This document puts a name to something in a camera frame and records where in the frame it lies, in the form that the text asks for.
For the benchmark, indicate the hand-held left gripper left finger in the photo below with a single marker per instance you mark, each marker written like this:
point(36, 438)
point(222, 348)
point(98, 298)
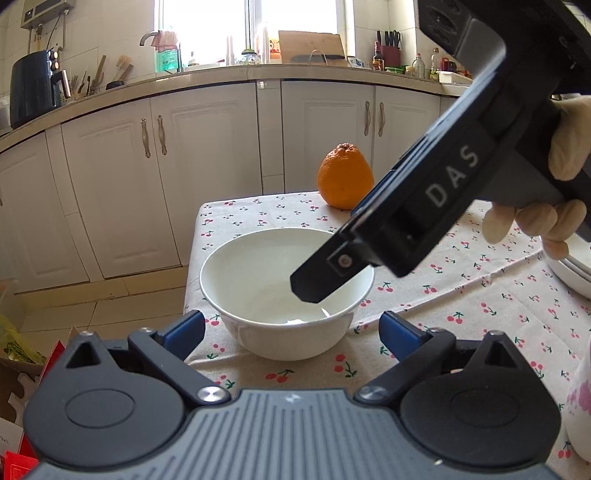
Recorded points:
point(184, 333)

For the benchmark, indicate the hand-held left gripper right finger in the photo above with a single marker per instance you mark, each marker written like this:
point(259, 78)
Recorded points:
point(397, 337)

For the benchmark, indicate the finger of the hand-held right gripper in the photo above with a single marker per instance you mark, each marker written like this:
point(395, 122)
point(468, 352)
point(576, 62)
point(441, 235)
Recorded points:
point(323, 272)

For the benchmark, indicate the white bowl with pink flowers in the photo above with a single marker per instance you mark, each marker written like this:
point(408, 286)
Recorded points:
point(581, 406)
point(249, 286)

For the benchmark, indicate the person's right hand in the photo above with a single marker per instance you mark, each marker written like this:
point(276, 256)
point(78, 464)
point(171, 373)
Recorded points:
point(572, 138)

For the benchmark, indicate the cherry print tablecloth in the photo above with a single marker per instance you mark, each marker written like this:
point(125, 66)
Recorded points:
point(461, 314)

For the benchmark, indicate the white plastic tray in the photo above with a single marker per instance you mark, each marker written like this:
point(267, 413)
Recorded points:
point(455, 77)

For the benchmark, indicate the yellow oil bottle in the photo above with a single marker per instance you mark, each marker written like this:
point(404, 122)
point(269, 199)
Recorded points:
point(435, 64)

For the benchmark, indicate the clear glass bottle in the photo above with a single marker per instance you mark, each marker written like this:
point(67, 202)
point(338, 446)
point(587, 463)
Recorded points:
point(418, 67)

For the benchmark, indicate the bumpy-topped orange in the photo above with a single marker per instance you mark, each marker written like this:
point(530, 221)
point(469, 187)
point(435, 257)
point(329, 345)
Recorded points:
point(345, 177)

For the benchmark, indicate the red knife block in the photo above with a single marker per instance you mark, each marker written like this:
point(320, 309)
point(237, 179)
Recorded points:
point(391, 50)

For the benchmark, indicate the dark sauce bottle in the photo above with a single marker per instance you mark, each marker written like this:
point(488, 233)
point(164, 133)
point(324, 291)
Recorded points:
point(378, 57)

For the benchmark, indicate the white kitchen cabinets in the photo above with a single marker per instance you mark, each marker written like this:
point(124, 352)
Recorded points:
point(207, 161)

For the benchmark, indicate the bag of green vegetables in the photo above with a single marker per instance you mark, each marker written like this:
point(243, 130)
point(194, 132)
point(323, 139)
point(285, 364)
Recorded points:
point(18, 341)

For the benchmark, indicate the wooden cutting board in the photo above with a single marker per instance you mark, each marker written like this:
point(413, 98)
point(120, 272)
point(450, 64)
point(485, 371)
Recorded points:
point(311, 46)

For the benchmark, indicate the red paper packet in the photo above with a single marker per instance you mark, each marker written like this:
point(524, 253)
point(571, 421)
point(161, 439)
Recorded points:
point(18, 464)

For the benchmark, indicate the green dish soap bottle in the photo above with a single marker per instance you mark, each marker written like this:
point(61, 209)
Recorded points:
point(166, 60)

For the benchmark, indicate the kitchen window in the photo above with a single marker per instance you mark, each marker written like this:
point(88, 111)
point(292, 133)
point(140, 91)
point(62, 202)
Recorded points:
point(231, 23)

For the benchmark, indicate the utensil holder with chopsticks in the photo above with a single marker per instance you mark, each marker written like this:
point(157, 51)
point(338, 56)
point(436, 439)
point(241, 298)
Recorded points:
point(99, 76)

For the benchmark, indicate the pink dish cloth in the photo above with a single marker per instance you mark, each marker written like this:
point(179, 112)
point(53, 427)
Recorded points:
point(165, 40)

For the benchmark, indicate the black air fryer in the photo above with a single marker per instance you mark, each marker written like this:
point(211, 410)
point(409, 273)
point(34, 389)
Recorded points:
point(32, 87)

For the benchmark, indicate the steel kitchen faucet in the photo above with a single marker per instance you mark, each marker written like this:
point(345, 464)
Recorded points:
point(147, 36)

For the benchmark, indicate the white water heater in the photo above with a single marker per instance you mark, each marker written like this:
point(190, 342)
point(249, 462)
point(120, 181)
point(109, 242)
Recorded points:
point(48, 11)

